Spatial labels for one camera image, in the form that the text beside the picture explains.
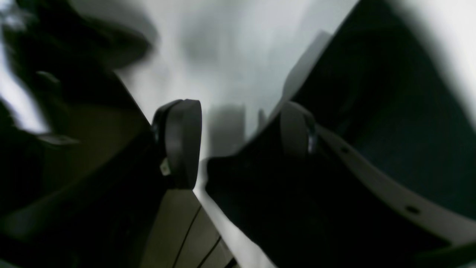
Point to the black T-shirt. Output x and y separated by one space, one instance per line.
377 88

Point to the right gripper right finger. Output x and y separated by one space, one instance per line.
303 138

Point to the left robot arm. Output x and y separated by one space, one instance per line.
79 169

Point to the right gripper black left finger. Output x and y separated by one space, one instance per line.
176 128

